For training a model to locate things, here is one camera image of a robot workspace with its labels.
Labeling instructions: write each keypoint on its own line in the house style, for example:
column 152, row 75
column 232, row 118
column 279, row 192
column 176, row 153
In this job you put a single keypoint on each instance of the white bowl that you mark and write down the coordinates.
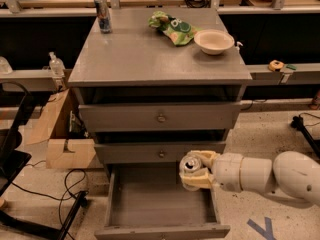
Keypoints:
column 213, row 42

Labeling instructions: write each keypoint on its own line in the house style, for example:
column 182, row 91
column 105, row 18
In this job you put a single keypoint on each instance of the silver 7up can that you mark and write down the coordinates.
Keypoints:
column 189, row 169

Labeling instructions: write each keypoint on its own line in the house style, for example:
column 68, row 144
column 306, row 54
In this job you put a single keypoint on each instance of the grey top drawer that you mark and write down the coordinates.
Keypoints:
column 159, row 116

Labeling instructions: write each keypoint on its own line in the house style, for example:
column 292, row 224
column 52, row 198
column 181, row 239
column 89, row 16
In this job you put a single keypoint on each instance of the grey drawer cabinet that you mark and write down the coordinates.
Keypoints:
column 138, row 64

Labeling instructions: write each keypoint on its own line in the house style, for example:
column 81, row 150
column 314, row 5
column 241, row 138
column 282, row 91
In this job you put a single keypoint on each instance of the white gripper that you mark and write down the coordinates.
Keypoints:
column 227, row 171

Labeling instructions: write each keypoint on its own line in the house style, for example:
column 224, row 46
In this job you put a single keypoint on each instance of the grey bottom drawer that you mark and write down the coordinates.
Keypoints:
column 148, row 202

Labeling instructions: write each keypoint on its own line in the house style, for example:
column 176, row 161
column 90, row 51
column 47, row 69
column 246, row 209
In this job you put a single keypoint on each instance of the clear sanitizer bottle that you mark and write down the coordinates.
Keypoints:
column 56, row 65

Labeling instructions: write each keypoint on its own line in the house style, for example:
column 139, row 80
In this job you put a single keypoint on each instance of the cardboard box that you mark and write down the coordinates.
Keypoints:
column 63, row 150

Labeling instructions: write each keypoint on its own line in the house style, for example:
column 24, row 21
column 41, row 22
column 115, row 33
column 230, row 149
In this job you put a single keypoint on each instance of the small white pump bottle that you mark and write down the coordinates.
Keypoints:
column 238, row 46

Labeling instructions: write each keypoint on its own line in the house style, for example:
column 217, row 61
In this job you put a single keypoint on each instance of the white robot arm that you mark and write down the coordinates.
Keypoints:
column 291, row 178

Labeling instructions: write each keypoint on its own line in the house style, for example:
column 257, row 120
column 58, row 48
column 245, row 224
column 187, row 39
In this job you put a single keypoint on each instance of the green chip bag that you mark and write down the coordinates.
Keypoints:
column 178, row 31

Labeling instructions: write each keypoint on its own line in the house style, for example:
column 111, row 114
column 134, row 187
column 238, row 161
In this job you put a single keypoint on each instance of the grey drawer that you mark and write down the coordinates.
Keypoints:
column 148, row 202
column 159, row 116
column 144, row 152

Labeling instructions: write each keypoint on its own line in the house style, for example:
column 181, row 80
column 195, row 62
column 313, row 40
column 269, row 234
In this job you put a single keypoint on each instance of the black chair base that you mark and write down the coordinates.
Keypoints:
column 12, row 162

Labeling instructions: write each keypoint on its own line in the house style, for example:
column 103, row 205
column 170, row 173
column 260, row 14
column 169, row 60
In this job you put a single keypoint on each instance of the grey middle drawer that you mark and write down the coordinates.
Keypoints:
column 144, row 152

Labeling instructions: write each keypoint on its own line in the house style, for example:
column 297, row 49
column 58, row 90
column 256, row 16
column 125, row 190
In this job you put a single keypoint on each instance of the black stand leg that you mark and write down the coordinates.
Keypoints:
column 298, row 124

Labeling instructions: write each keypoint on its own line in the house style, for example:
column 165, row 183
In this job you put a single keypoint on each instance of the tall blue energy drink can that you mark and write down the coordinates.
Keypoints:
column 104, row 20

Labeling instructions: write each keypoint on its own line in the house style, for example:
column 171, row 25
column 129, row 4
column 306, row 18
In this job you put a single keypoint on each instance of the small green object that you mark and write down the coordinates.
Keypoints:
column 290, row 66

